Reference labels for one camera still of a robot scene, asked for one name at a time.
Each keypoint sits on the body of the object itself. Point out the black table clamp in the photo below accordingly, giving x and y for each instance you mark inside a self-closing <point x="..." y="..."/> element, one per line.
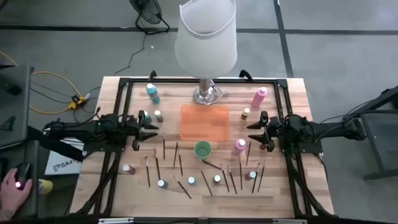
<point x="152" y="75"/>
<point x="245" y="74"/>

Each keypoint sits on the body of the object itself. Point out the black computer mouse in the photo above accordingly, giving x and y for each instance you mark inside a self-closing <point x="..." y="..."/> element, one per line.
<point x="23" y="174"/>

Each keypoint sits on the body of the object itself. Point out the silver frame bracket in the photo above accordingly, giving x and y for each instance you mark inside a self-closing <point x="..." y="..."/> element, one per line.
<point x="115" y="221"/>
<point x="289" y="221"/>

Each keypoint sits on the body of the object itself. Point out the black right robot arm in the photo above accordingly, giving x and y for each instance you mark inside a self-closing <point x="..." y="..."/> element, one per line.
<point x="326" y="127"/>

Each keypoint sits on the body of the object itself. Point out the white printed box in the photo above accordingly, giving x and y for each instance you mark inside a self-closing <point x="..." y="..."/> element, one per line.
<point x="63" y="165"/>

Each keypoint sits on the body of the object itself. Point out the translucent orange plastic tray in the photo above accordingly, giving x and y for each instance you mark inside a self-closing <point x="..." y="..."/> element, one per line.
<point x="203" y="124"/>

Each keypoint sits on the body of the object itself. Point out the yellow can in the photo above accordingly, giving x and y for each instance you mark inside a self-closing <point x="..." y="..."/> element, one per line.
<point x="46" y="186"/>

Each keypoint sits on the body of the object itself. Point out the large pink paint bottle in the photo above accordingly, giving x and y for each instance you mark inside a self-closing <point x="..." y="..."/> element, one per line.
<point x="258" y="98"/>
<point x="239" y="146"/>

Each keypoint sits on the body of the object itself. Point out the dark grey desk surface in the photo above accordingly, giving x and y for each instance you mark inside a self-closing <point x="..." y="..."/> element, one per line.
<point x="34" y="161"/>

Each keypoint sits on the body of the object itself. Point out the white-shade chrome table lamp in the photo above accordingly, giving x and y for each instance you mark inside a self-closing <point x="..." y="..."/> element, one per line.
<point x="205" y="40"/>

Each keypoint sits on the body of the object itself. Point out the green ribbed cup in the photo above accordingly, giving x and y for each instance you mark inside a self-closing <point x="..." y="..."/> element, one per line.
<point x="202" y="150"/>

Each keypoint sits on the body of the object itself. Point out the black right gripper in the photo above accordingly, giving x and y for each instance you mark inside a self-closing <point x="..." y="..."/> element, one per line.
<point x="272" y="130"/>

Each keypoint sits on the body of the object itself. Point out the small beige-grey paint bottle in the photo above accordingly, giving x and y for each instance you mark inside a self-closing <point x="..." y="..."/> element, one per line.
<point x="159" y="116"/>

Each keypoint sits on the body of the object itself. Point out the dark grey desk panel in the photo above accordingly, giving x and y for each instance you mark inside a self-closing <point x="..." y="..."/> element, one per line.
<point x="18" y="109"/>

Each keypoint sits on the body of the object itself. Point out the small yellow paint bottle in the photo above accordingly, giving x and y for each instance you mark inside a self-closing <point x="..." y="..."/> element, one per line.
<point x="245" y="114"/>

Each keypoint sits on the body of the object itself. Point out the small teal paint bottle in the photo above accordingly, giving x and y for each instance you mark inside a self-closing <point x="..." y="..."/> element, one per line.
<point x="148" y="118"/>

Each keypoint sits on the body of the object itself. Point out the flat orange-bristle paintbrush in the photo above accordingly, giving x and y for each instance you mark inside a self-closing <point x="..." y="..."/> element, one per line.
<point x="157" y="164"/>

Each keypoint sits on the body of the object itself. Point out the small dark brown paint bottle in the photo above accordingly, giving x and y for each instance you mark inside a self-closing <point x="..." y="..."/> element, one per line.
<point x="217" y="178"/>

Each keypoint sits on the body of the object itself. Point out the person's hand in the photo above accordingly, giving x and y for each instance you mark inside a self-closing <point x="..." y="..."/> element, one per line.
<point x="11" y="199"/>

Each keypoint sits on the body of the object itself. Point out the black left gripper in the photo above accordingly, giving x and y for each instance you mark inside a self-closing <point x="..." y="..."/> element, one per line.
<point x="133" y="127"/>

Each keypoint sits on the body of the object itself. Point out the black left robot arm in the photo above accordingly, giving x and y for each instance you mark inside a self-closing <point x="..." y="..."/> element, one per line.
<point x="77" y="129"/>

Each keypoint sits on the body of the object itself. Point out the black floor fan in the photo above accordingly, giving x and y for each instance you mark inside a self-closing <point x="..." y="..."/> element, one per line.
<point x="146" y="12"/>

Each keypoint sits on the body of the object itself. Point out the large teal paint bottle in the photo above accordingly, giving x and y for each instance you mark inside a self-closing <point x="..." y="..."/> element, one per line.
<point x="153" y="93"/>

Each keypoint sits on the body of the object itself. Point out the yellow power plug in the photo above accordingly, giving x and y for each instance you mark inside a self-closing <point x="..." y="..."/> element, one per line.
<point x="76" y="102"/>

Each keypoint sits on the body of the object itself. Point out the black diagonal floor bar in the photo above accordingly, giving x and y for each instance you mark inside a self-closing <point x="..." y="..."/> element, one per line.
<point x="62" y="151"/>

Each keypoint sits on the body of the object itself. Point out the small sky blue paint bottle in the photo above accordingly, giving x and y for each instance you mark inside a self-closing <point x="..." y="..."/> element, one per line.
<point x="191" y="180"/>

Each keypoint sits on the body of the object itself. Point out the small reddish-brown paint bottle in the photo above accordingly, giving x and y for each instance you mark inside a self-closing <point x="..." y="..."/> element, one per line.
<point x="251" y="175"/>

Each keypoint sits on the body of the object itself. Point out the dark metal stand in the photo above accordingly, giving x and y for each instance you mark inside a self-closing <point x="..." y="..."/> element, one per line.
<point x="382" y="140"/>

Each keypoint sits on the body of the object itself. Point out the small dark red paint bottle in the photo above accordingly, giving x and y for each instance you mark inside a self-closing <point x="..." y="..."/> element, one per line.
<point x="128" y="169"/>

